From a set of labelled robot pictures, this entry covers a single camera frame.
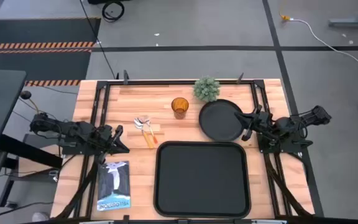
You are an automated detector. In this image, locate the person's white shoe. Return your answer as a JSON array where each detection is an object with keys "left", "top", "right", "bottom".
[{"left": 31, "top": 211, "right": 50, "bottom": 223}]

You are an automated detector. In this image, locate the amber glass cup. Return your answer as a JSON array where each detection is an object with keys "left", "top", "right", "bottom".
[{"left": 170, "top": 96, "right": 190, "bottom": 120}]

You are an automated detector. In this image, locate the grey metal table leg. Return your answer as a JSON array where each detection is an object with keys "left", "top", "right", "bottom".
[{"left": 328, "top": 0, "right": 358, "bottom": 29}]

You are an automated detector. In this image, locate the thin yellow cable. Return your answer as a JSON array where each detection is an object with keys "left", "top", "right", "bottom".
[{"left": 29, "top": 98, "right": 40, "bottom": 114}]

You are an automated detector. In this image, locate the yellow-handled metal spoon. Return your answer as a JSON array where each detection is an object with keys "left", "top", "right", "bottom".
[{"left": 134, "top": 118, "right": 155, "bottom": 150}]

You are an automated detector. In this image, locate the long black cable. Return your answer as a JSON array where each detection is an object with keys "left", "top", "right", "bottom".
[{"left": 78, "top": 0, "right": 118, "bottom": 79}]

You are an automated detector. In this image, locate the Yellowstone waterfall picture book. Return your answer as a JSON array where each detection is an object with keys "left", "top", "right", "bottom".
[{"left": 96, "top": 160, "right": 132, "bottom": 212}]

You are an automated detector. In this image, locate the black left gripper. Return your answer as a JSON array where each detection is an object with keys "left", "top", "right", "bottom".
[{"left": 92, "top": 124, "right": 131, "bottom": 156}]

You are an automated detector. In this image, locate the coiled black cable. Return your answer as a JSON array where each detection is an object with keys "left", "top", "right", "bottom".
[{"left": 101, "top": 0, "right": 126, "bottom": 23}]

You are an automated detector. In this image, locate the black hazard-striped floor mat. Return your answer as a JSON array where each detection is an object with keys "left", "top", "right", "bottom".
[
  {"left": 0, "top": 49, "right": 93, "bottom": 87},
  {"left": 0, "top": 17, "right": 102, "bottom": 49}
]

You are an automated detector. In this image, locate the black metal table frame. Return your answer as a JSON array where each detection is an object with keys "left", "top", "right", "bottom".
[{"left": 53, "top": 78, "right": 315, "bottom": 224}]

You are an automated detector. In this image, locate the black round plate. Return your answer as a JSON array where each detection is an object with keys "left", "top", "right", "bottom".
[{"left": 198, "top": 98, "right": 246, "bottom": 142}]

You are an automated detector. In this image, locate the green artificial potted plant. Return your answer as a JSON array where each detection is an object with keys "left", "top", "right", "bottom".
[{"left": 192, "top": 75, "right": 221, "bottom": 103}]

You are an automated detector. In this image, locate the white floor cable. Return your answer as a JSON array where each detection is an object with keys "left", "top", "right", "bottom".
[{"left": 290, "top": 17, "right": 358, "bottom": 70}]

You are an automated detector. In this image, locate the orange-handled metal fork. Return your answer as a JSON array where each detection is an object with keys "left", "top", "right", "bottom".
[{"left": 140, "top": 116, "right": 159, "bottom": 145}]

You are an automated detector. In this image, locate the yellow plug cable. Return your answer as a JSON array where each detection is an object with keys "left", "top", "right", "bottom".
[{"left": 278, "top": 0, "right": 292, "bottom": 22}]

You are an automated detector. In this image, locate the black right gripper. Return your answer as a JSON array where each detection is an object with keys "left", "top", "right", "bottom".
[{"left": 234, "top": 104, "right": 275, "bottom": 142}]

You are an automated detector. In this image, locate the black plastic tray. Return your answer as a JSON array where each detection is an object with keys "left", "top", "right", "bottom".
[{"left": 153, "top": 140, "right": 252, "bottom": 218}]

